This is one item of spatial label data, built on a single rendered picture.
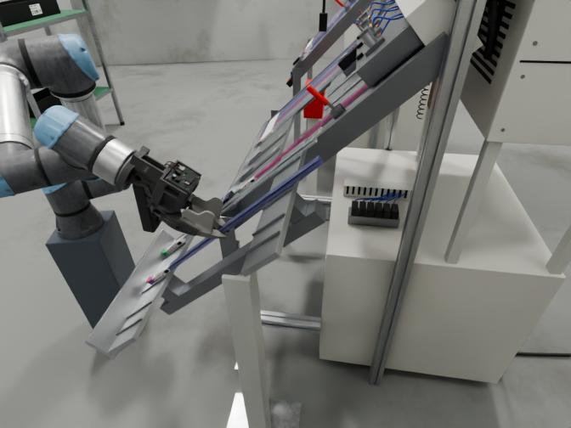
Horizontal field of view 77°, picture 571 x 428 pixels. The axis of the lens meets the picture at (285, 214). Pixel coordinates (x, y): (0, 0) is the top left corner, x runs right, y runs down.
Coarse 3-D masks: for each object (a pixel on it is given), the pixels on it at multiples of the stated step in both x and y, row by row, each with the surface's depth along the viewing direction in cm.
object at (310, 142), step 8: (312, 136) 67; (304, 144) 67; (312, 144) 67; (296, 152) 68; (280, 160) 71; (288, 160) 70; (272, 168) 72; (280, 168) 71; (264, 176) 72; (256, 184) 74; (240, 192) 77; (248, 192) 76; (232, 200) 78; (224, 208) 79; (184, 240) 87
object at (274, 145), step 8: (296, 112) 134; (288, 120) 131; (280, 128) 131; (288, 128) 122; (272, 136) 134; (280, 136) 122; (264, 144) 134; (272, 144) 122; (280, 144) 113; (256, 152) 136; (264, 152) 124; (272, 152) 114; (280, 152) 109; (256, 160) 125; (264, 160) 115; (248, 168) 126; (256, 168) 116; (248, 176) 118; (240, 184) 118
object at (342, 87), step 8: (352, 72) 107; (336, 80) 116; (344, 80) 108; (352, 80) 101; (360, 80) 94; (336, 88) 107; (344, 88) 101; (352, 88) 95; (368, 88) 84; (328, 96) 109; (336, 96) 102; (344, 96) 96; (360, 96) 85; (352, 104) 85; (328, 112) 97; (328, 120) 91
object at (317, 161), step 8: (312, 160) 57; (320, 160) 57; (304, 168) 57; (312, 168) 57; (296, 176) 58; (304, 176) 58; (280, 184) 61; (288, 184) 60; (272, 192) 61; (280, 192) 61; (256, 200) 64; (264, 200) 62; (248, 208) 65; (256, 208) 64; (240, 216) 65; (248, 216) 65; (224, 224) 68; (232, 224) 67; (224, 232) 69; (208, 240) 71; (192, 248) 74; (200, 248) 72; (184, 256) 75; (176, 264) 76; (152, 280) 81
